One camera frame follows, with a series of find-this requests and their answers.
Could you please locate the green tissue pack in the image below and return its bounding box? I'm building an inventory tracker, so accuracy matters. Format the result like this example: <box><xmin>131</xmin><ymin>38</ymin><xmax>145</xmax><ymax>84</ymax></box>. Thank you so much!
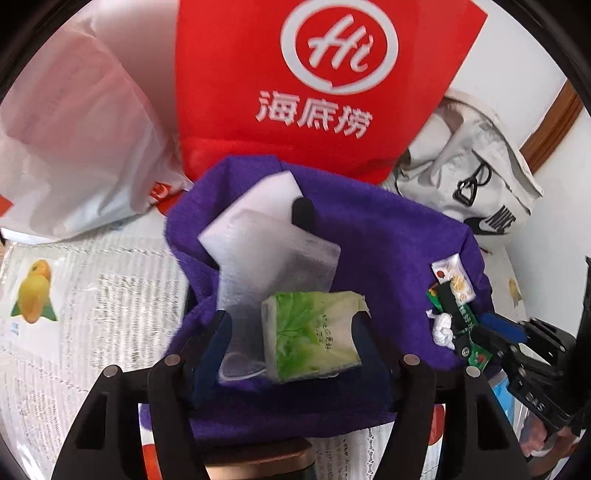
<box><xmin>261</xmin><ymin>291</ymin><xmax>370</xmax><ymax>384</ymax></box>

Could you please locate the person's right hand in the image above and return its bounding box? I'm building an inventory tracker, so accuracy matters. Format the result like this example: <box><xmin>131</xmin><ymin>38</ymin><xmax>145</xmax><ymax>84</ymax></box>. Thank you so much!
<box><xmin>519</xmin><ymin>406</ymin><xmax>578</xmax><ymax>478</ymax></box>

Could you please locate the green wet wipe packet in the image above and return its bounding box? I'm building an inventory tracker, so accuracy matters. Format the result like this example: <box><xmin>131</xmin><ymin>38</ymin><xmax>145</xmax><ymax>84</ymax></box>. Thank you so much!
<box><xmin>427</xmin><ymin>284</ymin><xmax>492</xmax><ymax>374</ymax></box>

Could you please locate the white face mask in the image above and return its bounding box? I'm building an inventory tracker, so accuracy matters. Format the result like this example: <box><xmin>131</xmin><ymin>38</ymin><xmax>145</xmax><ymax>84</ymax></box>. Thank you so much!
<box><xmin>217</xmin><ymin>208</ymin><xmax>341</xmax><ymax>386</ymax></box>

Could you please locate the white plastic shopping bag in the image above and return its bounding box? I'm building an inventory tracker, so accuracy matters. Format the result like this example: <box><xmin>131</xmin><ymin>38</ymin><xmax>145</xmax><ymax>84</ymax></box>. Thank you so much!
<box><xmin>0</xmin><ymin>4</ymin><xmax>195</xmax><ymax>241</ymax></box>

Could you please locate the purple towel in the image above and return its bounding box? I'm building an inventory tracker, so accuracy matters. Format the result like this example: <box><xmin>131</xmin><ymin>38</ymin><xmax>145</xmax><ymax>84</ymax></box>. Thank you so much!
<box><xmin>139</xmin><ymin>156</ymin><xmax>492</xmax><ymax>441</ymax></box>

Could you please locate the black watch strap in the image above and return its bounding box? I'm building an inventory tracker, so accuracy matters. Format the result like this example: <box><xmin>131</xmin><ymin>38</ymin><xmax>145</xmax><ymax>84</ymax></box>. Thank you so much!
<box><xmin>292</xmin><ymin>198</ymin><xmax>315</xmax><ymax>229</ymax></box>

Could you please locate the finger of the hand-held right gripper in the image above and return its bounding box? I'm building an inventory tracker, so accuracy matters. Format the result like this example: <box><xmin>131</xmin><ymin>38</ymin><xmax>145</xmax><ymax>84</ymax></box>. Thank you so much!
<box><xmin>438</xmin><ymin>284</ymin><xmax>483</xmax><ymax>357</ymax></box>
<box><xmin>480</xmin><ymin>313</ymin><xmax>529</xmax><ymax>346</ymax></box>

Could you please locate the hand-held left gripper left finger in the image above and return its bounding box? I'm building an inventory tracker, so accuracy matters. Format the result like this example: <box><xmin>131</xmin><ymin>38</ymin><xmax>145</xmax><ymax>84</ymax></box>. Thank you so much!
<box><xmin>52</xmin><ymin>310</ymin><xmax>234</xmax><ymax>480</ymax></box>

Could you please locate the wooden door frame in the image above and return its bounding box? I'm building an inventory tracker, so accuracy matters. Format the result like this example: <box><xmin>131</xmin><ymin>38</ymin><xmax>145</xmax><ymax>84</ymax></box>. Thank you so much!
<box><xmin>519</xmin><ymin>78</ymin><xmax>585</xmax><ymax>176</ymax></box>

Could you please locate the small white sachet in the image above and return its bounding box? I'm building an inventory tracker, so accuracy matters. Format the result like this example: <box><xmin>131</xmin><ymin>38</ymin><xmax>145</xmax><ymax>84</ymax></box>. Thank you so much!
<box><xmin>431</xmin><ymin>254</ymin><xmax>475</xmax><ymax>303</ymax></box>

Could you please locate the blue tissue box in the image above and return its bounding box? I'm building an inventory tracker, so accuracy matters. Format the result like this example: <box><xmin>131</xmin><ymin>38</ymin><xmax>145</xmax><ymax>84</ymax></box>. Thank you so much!
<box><xmin>490</xmin><ymin>377</ymin><xmax>528</xmax><ymax>432</ymax></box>

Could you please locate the red paper bag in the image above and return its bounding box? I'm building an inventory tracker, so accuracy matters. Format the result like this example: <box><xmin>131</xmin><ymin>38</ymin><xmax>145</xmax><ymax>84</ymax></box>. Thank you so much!
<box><xmin>174</xmin><ymin>0</ymin><xmax>489</xmax><ymax>185</ymax></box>

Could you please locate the dark green tin box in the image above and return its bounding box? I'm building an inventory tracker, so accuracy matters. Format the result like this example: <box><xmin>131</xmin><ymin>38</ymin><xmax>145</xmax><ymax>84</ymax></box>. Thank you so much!
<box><xmin>203</xmin><ymin>436</ymin><xmax>317</xmax><ymax>480</ymax></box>

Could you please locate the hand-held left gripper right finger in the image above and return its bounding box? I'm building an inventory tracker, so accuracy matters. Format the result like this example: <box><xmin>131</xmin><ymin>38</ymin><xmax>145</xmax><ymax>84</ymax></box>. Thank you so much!
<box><xmin>349</xmin><ymin>310</ymin><xmax>527</xmax><ymax>480</ymax></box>

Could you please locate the white sponge block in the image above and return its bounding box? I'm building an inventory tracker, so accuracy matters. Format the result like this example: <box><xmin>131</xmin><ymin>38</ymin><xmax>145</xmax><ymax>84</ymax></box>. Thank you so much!
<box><xmin>198</xmin><ymin>170</ymin><xmax>305</xmax><ymax>268</ymax></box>

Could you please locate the crumpled white tissue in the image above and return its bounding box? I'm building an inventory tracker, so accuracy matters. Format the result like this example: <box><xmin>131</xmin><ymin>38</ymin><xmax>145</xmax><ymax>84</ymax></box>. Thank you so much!
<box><xmin>426</xmin><ymin>310</ymin><xmax>455</xmax><ymax>346</ymax></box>

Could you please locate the beige waist bag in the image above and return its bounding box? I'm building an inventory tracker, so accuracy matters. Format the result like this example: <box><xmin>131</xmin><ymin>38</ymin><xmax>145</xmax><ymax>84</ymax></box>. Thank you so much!
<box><xmin>394</xmin><ymin>88</ymin><xmax>544</xmax><ymax>252</ymax></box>

